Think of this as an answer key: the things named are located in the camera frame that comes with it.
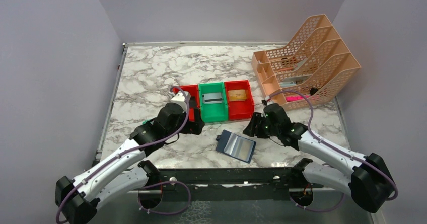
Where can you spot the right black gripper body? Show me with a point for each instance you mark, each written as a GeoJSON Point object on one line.
{"type": "Point", "coordinates": [266, 130]}

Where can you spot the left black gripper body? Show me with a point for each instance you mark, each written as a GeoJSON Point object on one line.
{"type": "Point", "coordinates": [193, 127]}

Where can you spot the navy blue card holder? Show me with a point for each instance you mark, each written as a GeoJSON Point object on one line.
{"type": "Point", "coordinates": [228, 143]}

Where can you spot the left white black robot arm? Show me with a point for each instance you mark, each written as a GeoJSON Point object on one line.
{"type": "Point", "coordinates": [79, 198]}

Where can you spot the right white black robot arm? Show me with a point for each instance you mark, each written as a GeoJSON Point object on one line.
{"type": "Point", "coordinates": [364, 178]}

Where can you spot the red bin with gold card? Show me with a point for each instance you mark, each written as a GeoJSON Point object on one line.
{"type": "Point", "coordinates": [239, 110]}

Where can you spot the silver card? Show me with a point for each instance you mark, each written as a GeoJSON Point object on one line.
{"type": "Point", "coordinates": [212, 98]}

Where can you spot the red bin with black card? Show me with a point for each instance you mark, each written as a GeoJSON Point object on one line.
{"type": "Point", "coordinates": [194, 101]}

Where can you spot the green plastic bin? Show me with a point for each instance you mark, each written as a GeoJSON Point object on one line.
{"type": "Point", "coordinates": [211, 113]}

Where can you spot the silver gray item in organizer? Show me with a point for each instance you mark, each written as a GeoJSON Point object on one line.
{"type": "Point", "coordinates": [293, 81]}

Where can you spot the black clip in organizer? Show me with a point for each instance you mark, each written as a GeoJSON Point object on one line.
{"type": "Point", "coordinates": [313, 91]}

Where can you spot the peach plastic file organizer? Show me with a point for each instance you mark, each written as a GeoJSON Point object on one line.
{"type": "Point", "coordinates": [316, 50]}

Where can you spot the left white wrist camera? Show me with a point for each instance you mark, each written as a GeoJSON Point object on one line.
{"type": "Point", "coordinates": [180, 99]}

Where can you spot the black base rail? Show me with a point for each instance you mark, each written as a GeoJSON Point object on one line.
{"type": "Point", "coordinates": [224, 184]}

